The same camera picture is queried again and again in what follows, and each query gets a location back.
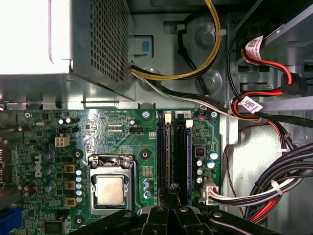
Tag white board power connector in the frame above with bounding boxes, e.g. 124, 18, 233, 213
202, 179, 220, 206

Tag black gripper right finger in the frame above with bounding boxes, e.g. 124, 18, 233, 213
171, 187, 278, 235

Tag yellow black wire bundle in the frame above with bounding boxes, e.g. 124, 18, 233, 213
131, 0, 222, 81

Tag silver CPU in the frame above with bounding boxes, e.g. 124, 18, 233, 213
95, 174, 125, 206

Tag blue board connector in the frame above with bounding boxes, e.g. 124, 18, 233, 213
0, 206, 23, 235

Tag black PC case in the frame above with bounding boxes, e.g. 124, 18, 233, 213
0, 0, 313, 235

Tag white black wire bundle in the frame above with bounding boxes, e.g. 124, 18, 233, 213
132, 72, 260, 120

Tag wire locking lever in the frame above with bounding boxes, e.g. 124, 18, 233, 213
131, 154, 137, 213

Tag green motherboard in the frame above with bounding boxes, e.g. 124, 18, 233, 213
0, 109, 221, 235

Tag white four pin socket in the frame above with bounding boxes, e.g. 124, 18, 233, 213
54, 135, 71, 148

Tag thin black wire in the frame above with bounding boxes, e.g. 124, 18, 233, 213
175, 23, 211, 96

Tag thick black cable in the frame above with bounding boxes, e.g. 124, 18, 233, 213
258, 112, 313, 129

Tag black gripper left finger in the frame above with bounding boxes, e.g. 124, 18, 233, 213
69, 187, 172, 235

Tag metal drive cage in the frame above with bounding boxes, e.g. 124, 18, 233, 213
234, 0, 313, 111

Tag black RAM slot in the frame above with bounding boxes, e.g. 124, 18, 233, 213
156, 123, 166, 196
172, 123, 187, 206

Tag metal socket cover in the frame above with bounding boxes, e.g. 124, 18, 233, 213
88, 153, 136, 216

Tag grey power supply unit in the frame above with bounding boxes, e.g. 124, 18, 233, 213
0, 0, 136, 101

